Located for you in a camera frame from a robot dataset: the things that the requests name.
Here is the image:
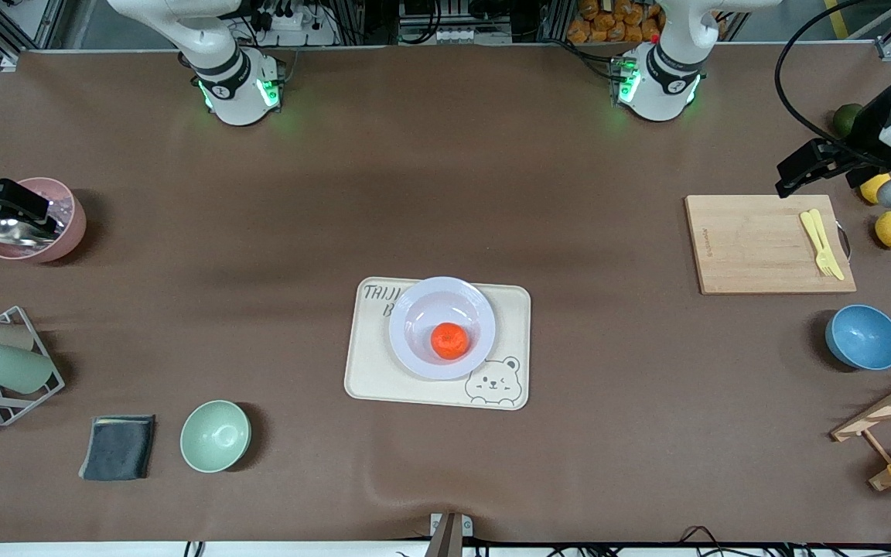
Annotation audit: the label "blue bowl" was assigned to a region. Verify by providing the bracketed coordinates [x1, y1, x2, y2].
[825, 304, 891, 371]

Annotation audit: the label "white power strip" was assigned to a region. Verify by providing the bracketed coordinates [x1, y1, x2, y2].
[264, 8, 338, 46]

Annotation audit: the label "mint green bowl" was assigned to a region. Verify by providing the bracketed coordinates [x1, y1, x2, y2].
[179, 399, 252, 473]

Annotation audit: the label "wooden drying rack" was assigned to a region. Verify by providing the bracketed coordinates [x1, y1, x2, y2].
[830, 364, 891, 492]

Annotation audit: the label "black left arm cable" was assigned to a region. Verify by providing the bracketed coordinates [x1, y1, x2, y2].
[773, 0, 879, 167]

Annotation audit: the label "dark green lime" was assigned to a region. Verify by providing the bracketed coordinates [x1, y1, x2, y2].
[832, 103, 864, 138]

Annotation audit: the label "cream tray with bear print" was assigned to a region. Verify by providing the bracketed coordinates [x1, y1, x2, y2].
[343, 276, 532, 411]

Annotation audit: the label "wooden cutting board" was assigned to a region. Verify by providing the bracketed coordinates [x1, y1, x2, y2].
[684, 194, 858, 296]

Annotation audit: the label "white round plate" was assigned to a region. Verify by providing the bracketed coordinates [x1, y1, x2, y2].
[388, 276, 497, 381]

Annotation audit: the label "orange snack packets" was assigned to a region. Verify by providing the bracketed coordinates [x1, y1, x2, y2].
[567, 0, 667, 44]

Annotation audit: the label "metal mount bracket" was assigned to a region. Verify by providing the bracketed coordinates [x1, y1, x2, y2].
[424, 512, 474, 557]

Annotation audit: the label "grey wire cup rack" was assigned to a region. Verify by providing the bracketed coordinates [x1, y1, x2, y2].
[0, 306, 66, 427]

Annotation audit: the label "shiny metal scoop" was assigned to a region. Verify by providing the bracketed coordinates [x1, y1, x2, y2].
[0, 215, 63, 250]

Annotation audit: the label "dark grey folded cloth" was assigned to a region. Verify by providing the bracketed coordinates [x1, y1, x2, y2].
[78, 415, 157, 482]

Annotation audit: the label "yellow plastic fork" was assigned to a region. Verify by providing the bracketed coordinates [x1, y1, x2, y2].
[809, 209, 845, 281]

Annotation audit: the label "mint green cup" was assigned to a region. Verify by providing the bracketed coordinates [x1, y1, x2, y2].
[0, 343, 55, 395]

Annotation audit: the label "pink bowl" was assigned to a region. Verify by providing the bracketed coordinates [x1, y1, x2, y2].
[0, 177, 87, 265]

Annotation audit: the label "orange fruit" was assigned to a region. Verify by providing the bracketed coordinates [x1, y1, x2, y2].
[431, 323, 469, 361]

